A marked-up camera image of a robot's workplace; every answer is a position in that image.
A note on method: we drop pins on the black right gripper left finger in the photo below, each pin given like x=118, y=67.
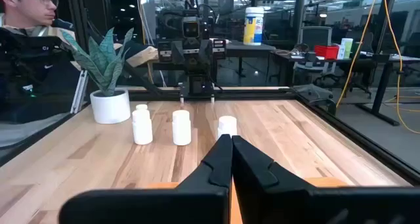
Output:
x=203, y=201

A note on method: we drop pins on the black side table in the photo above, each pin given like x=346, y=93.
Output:
x=252, y=47

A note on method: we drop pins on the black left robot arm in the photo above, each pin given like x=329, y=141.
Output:
x=197, y=84

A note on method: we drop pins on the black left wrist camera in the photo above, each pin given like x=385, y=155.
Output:
x=191, y=28

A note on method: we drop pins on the person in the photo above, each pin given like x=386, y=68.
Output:
x=29, y=7

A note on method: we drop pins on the red plastic box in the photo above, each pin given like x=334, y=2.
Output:
x=326, y=52

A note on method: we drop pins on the white green carton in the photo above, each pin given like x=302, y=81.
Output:
x=345, y=48

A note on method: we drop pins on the white yellow wipes canister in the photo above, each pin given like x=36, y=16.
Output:
x=253, y=25

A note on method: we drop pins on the silver aluminium extrusion bar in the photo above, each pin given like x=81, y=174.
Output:
x=79, y=91

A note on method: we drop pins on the white round plant pot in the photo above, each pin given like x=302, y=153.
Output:
x=110, y=109

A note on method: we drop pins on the black office desk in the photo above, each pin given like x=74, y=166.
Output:
x=361, y=62

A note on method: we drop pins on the grey office chair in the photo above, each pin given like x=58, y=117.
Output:
x=315, y=36

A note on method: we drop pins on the green artificial snake plant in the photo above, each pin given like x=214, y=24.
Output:
x=103, y=64

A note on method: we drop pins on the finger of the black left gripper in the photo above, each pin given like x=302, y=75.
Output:
x=178, y=52
x=205, y=51

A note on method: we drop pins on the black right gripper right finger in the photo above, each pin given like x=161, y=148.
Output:
x=262, y=197

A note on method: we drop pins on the black frame clamp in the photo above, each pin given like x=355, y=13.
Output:
x=315, y=96

